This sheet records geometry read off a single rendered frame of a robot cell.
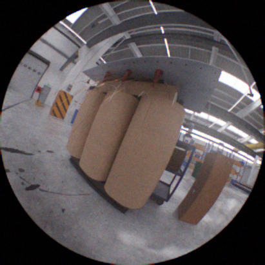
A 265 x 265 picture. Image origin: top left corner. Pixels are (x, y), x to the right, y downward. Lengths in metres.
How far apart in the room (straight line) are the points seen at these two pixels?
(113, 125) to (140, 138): 0.28
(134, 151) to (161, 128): 0.23
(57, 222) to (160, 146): 0.91
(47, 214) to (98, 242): 0.40
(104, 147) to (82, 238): 0.77
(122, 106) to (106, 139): 0.32
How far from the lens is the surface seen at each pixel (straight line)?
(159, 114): 0.61
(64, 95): 5.65
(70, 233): 0.78
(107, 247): 0.79
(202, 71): 0.78
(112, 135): 0.77
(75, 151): 1.19
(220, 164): 1.16
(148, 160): 0.58
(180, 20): 4.07
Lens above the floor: 0.74
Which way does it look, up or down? 2 degrees up
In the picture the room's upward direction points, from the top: 23 degrees clockwise
